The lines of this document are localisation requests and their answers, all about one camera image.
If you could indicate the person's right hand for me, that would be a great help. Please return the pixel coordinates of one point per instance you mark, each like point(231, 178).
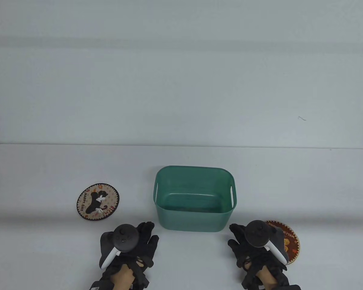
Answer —
point(239, 250)

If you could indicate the person's left hand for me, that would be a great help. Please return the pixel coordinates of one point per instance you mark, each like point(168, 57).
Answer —
point(146, 244)

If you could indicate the brown coaster with yellow dog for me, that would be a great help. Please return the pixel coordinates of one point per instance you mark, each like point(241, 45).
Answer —
point(292, 241)

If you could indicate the white paper scrap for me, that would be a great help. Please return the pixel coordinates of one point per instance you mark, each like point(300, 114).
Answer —
point(99, 210)
point(100, 198)

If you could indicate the beige coaster with black dog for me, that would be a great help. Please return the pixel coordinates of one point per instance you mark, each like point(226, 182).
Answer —
point(86, 199)

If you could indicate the person's right forearm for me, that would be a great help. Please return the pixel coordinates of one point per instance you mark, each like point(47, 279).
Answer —
point(266, 278)

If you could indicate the black and white left controller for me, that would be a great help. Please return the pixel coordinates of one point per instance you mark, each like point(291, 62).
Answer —
point(125, 237)

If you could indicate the black and white controller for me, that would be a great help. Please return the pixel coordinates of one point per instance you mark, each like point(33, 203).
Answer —
point(258, 234)
point(125, 237)

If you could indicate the black and white right controller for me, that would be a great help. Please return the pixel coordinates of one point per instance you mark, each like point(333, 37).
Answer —
point(258, 234)

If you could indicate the green plastic bin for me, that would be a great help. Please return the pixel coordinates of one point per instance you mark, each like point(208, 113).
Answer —
point(193, 220)

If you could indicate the black right wrist sensor box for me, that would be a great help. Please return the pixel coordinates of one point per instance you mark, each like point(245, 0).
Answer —
point(293, 287)

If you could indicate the black wrist sensor box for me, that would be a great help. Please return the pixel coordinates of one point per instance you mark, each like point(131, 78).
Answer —
point(96, 287)
point(293, 287)

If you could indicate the black left wrist sensor box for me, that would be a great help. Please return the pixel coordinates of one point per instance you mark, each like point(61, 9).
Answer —
point(96, 287)

